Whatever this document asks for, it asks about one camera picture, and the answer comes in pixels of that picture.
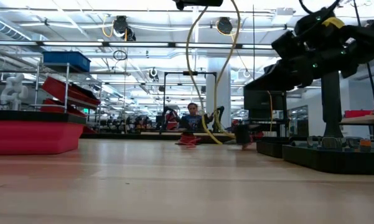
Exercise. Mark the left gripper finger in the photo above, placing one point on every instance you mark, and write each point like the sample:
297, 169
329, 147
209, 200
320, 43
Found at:
199, 2

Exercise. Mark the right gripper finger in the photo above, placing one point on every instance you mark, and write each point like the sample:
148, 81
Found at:
280, 77

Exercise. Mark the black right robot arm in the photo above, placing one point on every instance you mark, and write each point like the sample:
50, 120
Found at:
370, 37

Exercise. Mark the black background robot arm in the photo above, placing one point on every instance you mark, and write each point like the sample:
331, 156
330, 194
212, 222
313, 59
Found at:
219, 116

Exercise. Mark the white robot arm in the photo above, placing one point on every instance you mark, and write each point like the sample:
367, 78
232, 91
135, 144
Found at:
14, 91

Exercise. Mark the black monitor box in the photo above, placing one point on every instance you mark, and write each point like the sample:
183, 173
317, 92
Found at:
258, 101

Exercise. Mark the white round column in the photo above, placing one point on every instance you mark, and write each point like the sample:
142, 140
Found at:
225, 93

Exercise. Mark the black work glove red cuff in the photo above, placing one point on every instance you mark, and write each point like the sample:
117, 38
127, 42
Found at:
242, 135

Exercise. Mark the red low tray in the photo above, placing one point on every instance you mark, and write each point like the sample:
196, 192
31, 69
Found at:
358, 113

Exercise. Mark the wooden side table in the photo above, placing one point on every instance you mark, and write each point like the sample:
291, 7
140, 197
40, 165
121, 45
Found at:
365, 119

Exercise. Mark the person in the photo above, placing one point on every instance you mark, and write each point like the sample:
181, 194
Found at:
193, 119

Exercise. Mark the black screwdriver bit case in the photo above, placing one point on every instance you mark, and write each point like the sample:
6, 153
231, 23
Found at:
330, 161

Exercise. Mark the blue plastic bin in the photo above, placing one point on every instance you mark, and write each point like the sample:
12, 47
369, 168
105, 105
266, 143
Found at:
67, 60

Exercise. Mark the metal shelf rack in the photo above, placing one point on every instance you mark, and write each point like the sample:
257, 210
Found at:
67, 87

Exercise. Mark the red tilted shelf bin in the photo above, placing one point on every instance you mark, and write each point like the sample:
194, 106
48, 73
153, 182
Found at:
54, 107
68, 91

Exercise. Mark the red collapsible container black rim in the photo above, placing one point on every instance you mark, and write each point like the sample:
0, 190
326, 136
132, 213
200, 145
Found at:
34, 137

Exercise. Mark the black rounded upright post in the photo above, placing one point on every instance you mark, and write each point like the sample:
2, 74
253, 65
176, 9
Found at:
331, 105

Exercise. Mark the black gantry frame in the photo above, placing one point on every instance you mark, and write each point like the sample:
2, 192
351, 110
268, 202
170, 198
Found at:
189, 73

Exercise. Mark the black aluminium table frame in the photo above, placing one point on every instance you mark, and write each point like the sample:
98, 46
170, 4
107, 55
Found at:
127, 136

